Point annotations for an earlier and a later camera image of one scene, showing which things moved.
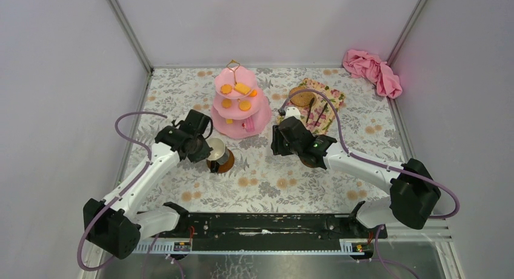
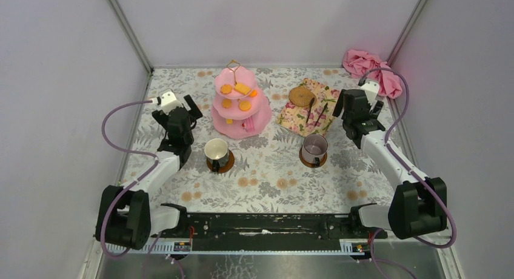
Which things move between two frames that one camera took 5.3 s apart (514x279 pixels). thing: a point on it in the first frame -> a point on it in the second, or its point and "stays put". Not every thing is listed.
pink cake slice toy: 249,125 stays put
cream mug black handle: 219,154 stays put
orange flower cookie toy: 226,88 stays put
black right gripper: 276,146 -> 376,110
